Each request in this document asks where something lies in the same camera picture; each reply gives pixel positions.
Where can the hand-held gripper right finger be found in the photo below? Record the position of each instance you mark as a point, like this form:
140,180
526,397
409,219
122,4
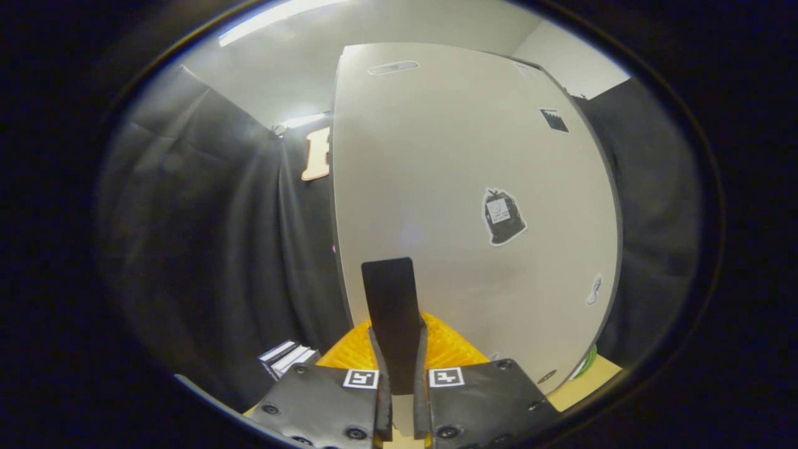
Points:
405,293

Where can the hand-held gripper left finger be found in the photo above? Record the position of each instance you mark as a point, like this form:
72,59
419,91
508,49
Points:
379,293

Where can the white shoe cabinet door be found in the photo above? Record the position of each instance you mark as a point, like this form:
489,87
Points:
436,162

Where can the stack of booklets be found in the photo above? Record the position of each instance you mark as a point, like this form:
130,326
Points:
290,358

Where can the black backdrop cloth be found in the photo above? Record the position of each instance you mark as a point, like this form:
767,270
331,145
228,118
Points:
654,206
206,237

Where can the ceiling light strip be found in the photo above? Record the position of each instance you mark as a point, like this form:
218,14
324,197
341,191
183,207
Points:
303,120

